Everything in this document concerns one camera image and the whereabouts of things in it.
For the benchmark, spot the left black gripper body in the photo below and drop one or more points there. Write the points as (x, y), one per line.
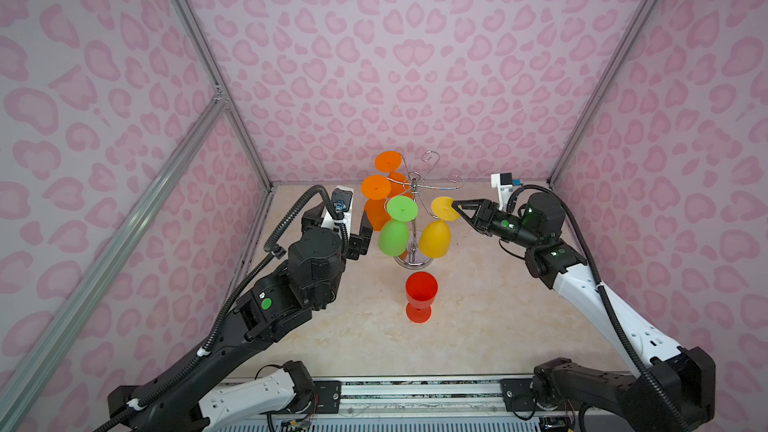
(352, 248)

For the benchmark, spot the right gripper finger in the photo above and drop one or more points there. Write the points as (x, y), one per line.
(471, 204)
(473, 217)

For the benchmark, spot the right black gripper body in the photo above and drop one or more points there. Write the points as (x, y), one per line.
(507, 226)

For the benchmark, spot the green plastic wine glass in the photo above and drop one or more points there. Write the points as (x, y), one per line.
(394, 235)

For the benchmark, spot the yellow plastic wine glass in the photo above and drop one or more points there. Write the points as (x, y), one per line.
(435, 240)

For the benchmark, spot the red plastic wine glass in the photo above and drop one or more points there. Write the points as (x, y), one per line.
(421, 290)

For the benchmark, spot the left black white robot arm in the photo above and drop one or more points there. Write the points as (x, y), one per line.
(305, 258)

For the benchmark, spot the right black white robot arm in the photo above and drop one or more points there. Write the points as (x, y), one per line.
(618, 324)

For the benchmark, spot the front orange plastic wine glass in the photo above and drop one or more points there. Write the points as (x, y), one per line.
(376, 190)

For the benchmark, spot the orange plastic wine glass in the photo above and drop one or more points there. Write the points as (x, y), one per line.
(376, 190)
(389, 163)

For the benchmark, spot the chrome wine glass rack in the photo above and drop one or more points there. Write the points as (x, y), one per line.
(417, 183)

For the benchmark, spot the rear orange plastic wine glass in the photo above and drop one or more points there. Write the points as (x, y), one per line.
(389, 163)

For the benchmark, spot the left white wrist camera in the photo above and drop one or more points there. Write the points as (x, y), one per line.
(341, 199)

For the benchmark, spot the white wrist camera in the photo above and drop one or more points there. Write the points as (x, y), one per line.
(341, 199)
(505, 185)

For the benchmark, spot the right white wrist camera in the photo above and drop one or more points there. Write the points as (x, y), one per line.
(505, 185)

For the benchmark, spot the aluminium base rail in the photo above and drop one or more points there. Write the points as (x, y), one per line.
(420, 399)

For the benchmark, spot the left aluminium frame post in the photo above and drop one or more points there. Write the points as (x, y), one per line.
(204, 53)

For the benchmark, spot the aluminium frame post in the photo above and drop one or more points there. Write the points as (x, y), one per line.
(204, 53)
(626, 44)

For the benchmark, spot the right aluminium frame post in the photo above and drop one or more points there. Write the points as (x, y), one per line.
(626, 44)

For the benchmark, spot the diagonal aluminium frame bar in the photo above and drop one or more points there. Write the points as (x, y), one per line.
(39, 365)

